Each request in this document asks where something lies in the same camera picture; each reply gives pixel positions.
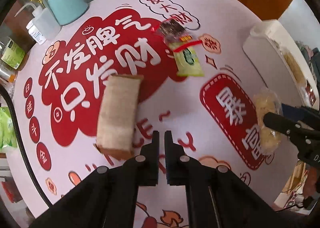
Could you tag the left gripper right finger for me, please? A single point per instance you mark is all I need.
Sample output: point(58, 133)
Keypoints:
point(175, 170)

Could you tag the green label plastic bottle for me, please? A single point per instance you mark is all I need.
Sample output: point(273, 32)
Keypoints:
point(11, 53)

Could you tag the teal canister wooden lid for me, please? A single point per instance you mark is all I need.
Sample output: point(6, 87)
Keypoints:
point(68, 11)

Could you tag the white squeeze wash bottle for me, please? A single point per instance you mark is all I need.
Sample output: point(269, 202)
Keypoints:
point(43, 26)

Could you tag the white plastic storage bin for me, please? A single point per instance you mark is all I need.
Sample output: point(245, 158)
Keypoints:
point(265, 46)

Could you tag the green seaweed snack packet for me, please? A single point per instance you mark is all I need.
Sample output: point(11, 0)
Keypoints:
point(186, 58)

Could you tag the rice crispy bar packet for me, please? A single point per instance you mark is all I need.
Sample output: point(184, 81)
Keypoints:
point(295, 68)

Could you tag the dark dried fruit packet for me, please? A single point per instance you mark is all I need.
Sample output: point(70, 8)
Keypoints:
point(173, 32)

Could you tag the beige cracker sandwich packet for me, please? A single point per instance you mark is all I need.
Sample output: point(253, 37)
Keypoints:
point(117, 116)

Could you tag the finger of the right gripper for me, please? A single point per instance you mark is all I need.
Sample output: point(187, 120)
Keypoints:
point(283, 125)
point(292, 113)

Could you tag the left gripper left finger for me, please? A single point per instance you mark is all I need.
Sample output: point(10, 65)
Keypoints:
point(149, 169)

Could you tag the puffed rice ball packet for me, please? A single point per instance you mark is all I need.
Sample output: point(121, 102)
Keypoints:
point(267, 108)

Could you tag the green wet wipes pack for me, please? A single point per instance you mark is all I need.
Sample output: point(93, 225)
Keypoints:
point(8, 139)

